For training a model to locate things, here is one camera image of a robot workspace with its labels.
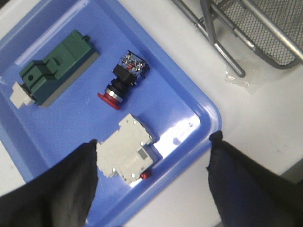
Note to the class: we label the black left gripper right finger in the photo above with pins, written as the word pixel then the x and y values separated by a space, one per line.
pixel 247 194

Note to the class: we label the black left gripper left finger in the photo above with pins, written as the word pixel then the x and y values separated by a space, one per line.
pixel 60 197

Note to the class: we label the red emergency stop button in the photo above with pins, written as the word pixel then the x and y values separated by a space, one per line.
pixel 129 69

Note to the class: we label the clear tape under rack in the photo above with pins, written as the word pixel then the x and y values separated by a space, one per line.
pixel 251 82

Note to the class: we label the silver mesh three-tier rack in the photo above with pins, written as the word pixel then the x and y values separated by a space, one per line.
pixel 272 29

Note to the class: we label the white circuit breaker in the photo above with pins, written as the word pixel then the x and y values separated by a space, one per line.
pixel 127 152

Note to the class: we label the green electrical module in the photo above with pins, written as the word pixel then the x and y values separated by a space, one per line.
pixel 45 80

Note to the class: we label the blue plastic tray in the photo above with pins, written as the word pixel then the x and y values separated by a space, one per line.
pixel 180 115

